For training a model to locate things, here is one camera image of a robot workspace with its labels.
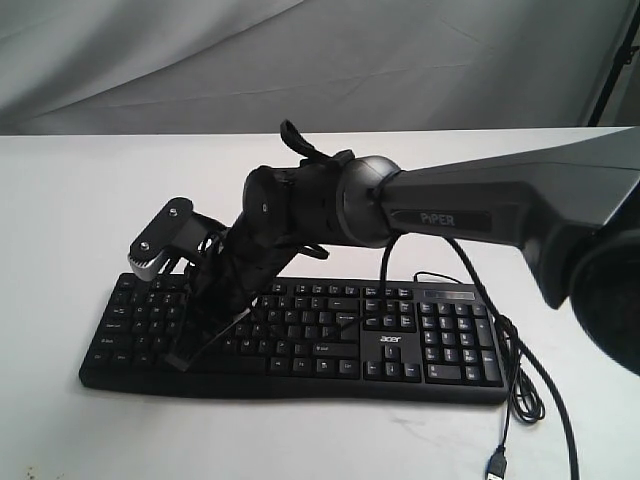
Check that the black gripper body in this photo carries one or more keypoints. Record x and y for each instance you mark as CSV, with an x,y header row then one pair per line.
x,y
236,269

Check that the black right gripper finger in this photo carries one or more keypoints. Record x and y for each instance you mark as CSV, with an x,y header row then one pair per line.
x,y
213,338

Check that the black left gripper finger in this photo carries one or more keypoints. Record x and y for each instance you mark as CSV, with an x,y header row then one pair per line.
x,y
185,346

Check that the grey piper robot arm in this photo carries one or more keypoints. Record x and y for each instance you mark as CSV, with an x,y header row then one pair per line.
x,y
572,211

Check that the black acer keyboard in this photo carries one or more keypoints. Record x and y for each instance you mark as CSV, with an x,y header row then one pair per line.
x,y
308,338

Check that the white backdrop cloth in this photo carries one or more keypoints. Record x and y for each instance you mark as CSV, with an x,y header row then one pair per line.
x,y
171,67

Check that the black backdrop stand pole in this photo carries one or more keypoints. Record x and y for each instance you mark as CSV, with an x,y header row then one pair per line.
x,y
624,56

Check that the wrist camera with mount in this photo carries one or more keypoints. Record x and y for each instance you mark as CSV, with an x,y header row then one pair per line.
x,y
176,232

